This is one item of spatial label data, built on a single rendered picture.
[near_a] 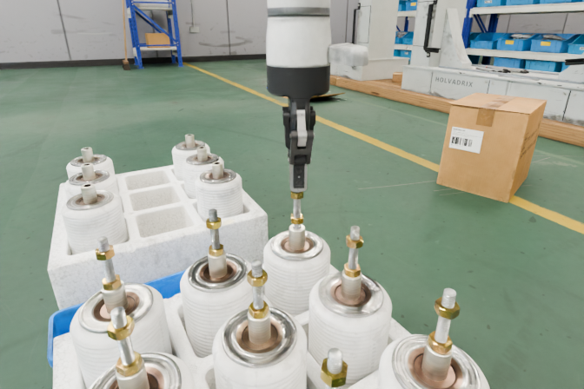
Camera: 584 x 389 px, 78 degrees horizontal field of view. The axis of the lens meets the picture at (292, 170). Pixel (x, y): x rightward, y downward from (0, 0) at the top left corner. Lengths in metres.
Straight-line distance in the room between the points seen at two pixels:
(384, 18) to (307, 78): 3.18
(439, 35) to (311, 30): 2.61
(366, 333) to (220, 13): 6.35
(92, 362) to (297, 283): 0.24
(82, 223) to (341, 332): 0.47
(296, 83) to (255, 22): 6.40
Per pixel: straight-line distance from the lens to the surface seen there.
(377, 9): 3.52
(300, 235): 0.51
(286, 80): 0.41
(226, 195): 0.74
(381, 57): 3.59
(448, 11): 3.02
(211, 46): 6.55
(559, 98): 2.36
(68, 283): 0.73
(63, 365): 0.54
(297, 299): 0.52
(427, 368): 0.38
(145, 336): 0.45
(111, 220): 0.72
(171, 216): 0.83
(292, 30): 0.40
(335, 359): 0.27
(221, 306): 0.46
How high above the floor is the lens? 0.54
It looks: 22 degrees down
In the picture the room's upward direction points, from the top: straight up
